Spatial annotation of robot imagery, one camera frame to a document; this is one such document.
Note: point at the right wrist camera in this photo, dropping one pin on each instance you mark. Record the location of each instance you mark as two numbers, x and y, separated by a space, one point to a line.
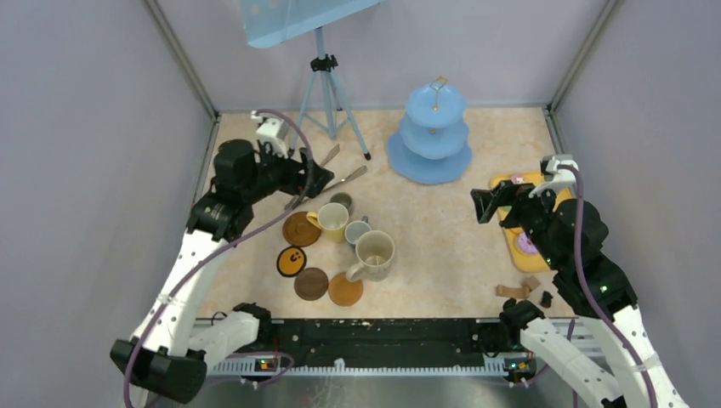
559 173

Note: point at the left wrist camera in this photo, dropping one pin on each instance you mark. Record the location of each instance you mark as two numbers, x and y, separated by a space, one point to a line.
271 134

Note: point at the yellow mug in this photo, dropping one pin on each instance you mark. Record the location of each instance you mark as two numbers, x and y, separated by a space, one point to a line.
332 219

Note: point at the purple donut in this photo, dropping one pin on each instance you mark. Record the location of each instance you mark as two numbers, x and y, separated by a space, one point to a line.
524 245

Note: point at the small black block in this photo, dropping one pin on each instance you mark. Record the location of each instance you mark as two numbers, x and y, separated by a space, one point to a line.
546 300

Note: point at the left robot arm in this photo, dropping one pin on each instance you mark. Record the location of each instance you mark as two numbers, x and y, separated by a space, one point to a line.
163 355

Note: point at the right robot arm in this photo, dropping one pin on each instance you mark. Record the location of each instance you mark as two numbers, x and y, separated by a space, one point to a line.
569 236

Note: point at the blue tripod stand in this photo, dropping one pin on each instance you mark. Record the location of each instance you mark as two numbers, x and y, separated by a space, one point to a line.
336 106

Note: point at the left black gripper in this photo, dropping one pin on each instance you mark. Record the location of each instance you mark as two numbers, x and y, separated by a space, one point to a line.
292 167

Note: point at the brown wooden blocks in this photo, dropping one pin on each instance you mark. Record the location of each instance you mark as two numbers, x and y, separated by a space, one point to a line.
528 285

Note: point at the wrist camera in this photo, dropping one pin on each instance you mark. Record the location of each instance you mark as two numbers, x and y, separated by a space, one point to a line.
559 173
271 134

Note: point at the orange smiley coaster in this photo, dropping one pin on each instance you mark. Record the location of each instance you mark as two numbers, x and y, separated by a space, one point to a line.
291 261

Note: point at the dark brown coaster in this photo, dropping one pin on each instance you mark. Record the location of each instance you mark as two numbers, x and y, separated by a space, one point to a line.
311 284

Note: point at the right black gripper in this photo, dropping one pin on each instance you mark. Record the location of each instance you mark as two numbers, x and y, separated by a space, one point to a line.
485 201

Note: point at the yellow serving tray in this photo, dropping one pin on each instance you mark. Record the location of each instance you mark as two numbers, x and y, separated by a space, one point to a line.
525 257

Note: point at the small olive cup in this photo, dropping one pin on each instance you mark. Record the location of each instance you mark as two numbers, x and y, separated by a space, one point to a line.
344 199

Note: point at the orange-brown coaster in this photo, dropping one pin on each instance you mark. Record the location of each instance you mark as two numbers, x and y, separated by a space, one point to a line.
343 292

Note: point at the blue three-tier cake stand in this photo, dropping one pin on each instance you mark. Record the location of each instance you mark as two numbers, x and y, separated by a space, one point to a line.
431 143

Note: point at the large cream mug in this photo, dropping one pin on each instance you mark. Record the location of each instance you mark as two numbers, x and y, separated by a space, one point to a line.
375 252

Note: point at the small grey-blue cup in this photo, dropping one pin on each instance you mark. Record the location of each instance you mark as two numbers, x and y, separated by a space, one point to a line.
356 229

